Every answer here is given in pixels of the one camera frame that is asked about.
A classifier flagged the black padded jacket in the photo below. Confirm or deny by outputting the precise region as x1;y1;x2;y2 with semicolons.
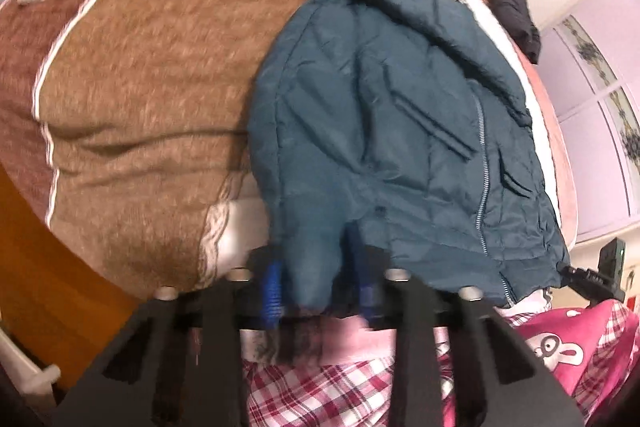
484;0;542;65

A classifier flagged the striped fleece blanket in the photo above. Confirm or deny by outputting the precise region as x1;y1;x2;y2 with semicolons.
0;0;578;303

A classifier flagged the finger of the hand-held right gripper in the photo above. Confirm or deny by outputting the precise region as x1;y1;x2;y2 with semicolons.
557;262;604;294

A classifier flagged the pink plaid pajamas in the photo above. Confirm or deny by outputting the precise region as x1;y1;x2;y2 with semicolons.
242;292;640;427

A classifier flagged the teal quilted jacket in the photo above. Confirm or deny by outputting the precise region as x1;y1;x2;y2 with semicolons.
247;0;573;310

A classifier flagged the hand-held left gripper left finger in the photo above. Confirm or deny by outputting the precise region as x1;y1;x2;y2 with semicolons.
50;247;286;427

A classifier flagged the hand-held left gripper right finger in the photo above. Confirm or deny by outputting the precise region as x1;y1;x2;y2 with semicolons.
345;227;586;427

